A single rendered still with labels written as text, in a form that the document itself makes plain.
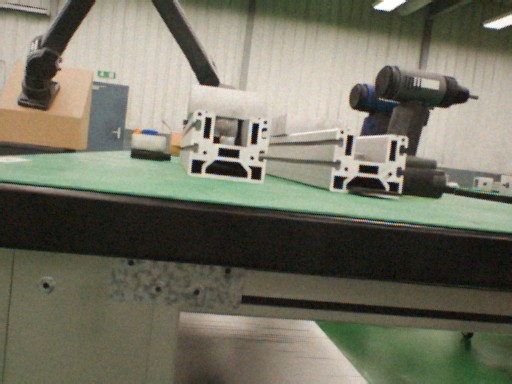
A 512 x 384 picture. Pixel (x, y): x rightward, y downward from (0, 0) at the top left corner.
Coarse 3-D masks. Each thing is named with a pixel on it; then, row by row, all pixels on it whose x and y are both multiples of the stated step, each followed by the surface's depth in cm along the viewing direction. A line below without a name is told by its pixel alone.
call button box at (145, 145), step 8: (136, 136) 132; (144, 136) 132; (152, 136) 132; (160, 136) 133; (136, 144) 132; (144, 144) 132; (152, 144) 132; (160, 144) 133; (136, 152) 132; (144, 152) 132; (152, 152) 132; (160, 152) 133; (152, 160) 133; (160, 160) 133; (168, 160) 137
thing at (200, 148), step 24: (192, 120) 73; (264, 120) 71; (192, 144) 70; (216, 144) 71; (240, 144) 78; (264, 144) 71; (192, 168) 89; (216, 168) 103; (240, 168) 77; (264, 168) 72
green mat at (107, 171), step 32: (32, 160) 63; (64, 160) 74; (96, 160) 88; (128, 160) 109; (128, 192) 36; (160, 192) 38; (192, 192) 42; (224, 192) 46; (256, 192) 51; (288, 192) 58; (320, 192) 67; (448, 224) 40; (480, 224) 44
